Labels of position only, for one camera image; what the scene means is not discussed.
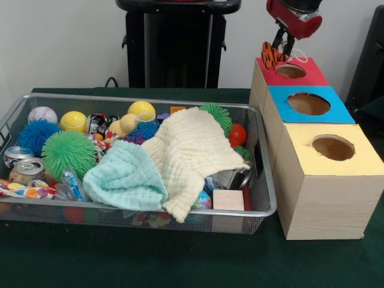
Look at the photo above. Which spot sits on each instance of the blue fuzzy ball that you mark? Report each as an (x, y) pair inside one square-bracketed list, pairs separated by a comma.
[(36, 135)]

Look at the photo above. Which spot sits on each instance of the large green fuzzy ball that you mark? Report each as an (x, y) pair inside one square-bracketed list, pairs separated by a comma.
[(69, 155)]

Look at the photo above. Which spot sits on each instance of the pale yellow duck toy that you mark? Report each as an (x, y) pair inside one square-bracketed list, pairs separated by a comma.
[(125, 125)]

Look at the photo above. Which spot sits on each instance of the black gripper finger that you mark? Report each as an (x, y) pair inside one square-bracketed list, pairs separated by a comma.
[(278, 37), (289, 47)]

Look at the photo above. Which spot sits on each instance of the dark green table cloth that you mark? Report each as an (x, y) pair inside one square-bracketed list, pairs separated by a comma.
[(180, 258)]

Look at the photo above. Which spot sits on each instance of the clear mesh bin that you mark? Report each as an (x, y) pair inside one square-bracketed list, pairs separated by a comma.
[(264, 198)]

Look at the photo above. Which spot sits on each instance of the white baseball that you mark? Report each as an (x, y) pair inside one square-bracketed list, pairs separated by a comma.
[(42, 115)]

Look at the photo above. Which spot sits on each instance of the yellow tennis ball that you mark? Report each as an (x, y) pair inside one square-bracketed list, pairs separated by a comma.
[(142, 111)]

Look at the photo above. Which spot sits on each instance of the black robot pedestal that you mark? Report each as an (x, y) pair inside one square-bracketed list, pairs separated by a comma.
[(174, 48)]

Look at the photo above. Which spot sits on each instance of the black equipment stand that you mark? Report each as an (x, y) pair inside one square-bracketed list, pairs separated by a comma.
[(369, 60)]

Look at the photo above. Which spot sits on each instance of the wooden box with three holes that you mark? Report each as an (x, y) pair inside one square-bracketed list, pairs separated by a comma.
[(324, 192)]

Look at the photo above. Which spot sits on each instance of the green spiky ball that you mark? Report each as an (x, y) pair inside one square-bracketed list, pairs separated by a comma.
[(219, 117)]

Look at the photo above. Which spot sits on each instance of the pale wooden cube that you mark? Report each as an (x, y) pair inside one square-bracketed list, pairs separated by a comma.
[(228, 200)]

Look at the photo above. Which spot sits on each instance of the mint green waffle cloth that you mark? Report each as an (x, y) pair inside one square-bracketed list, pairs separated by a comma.
[(126, 177)]

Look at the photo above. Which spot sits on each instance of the red ball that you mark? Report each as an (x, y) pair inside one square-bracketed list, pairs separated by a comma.
[(238, 134)]

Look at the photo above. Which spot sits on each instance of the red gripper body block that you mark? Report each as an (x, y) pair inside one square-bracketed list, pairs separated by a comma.
[(294, 21)]

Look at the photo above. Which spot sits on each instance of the cream yellow waffle cloth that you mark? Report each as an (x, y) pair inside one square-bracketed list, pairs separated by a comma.
[(201, 153)]

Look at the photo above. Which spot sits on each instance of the multicolour fabric toy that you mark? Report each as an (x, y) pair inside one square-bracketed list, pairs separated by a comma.
[(273, 57)]

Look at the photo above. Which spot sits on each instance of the smooth yellow ball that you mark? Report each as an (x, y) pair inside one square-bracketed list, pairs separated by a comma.
[(72, 122)]

